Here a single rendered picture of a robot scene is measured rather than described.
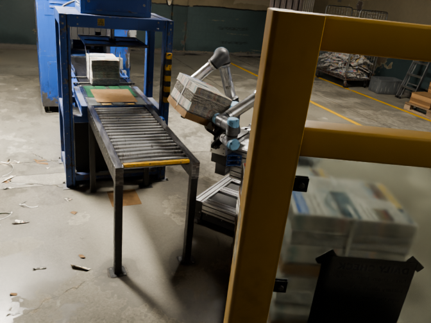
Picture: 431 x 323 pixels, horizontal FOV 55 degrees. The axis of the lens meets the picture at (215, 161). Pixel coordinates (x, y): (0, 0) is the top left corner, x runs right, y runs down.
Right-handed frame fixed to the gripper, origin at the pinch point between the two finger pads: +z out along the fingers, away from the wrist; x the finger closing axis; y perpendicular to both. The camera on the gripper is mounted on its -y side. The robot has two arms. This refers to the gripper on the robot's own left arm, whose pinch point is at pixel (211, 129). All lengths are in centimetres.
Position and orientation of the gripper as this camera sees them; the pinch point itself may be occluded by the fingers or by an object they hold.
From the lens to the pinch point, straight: 282.8
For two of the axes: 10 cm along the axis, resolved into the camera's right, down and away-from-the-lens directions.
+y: 4.2, -8.8, -2.3
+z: -3.9, -4.0, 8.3
